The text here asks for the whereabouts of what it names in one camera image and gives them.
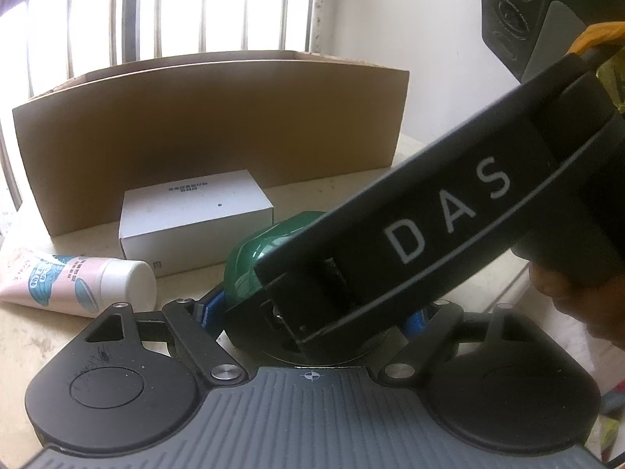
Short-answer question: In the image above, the operator's right hand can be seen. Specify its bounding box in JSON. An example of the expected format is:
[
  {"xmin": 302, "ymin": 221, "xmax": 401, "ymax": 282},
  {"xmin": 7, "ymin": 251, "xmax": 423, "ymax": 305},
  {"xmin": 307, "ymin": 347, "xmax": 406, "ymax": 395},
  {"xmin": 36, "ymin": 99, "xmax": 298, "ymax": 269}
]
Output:
[{"xmin": 530, "ymin": 263, "xmax": 625, "ymax": 349}]

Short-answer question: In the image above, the white rectangular box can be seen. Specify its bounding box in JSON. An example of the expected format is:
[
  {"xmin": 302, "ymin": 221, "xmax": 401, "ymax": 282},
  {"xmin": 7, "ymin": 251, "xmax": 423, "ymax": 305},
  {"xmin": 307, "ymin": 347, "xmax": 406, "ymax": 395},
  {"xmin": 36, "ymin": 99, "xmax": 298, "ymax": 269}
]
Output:
[{"xmin": 119, "ymin": 170, "xmax": 274, "ymax": 276}]

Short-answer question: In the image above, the green round object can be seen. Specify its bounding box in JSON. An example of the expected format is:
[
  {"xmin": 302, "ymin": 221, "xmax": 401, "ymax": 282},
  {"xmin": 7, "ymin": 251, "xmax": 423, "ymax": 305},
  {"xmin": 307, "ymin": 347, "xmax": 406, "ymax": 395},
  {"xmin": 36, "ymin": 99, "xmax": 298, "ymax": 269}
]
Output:
[{"xmin": 222, "ymin": 209, "xmax": 327, "ymax": 319}]

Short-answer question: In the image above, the black camera box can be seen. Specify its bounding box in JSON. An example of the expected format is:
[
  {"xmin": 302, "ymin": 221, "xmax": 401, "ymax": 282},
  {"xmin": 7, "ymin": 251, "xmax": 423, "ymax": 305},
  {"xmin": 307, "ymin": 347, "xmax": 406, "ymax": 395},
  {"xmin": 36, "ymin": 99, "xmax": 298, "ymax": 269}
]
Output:
[{"xmin": 481, "ymin": 0, "xmax": 624, "ymax": 82}]

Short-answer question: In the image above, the metal window railing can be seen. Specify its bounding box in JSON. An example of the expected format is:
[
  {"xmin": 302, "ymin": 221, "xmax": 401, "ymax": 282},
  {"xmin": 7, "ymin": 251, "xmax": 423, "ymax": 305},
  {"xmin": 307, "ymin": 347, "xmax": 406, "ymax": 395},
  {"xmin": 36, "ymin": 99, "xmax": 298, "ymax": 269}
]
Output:
[{"xmin": 1, "ymin": 0, "xmax": 323, "ymax": 212}]

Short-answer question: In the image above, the brown cardboard box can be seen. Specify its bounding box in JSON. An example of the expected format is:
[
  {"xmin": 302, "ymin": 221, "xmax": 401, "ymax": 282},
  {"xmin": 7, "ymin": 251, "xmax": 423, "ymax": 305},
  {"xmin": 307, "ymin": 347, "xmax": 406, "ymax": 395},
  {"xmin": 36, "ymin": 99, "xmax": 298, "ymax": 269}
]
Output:
[{"xmin": 13, "ymin": 51, "xmax": 409, "ymax": 236}]

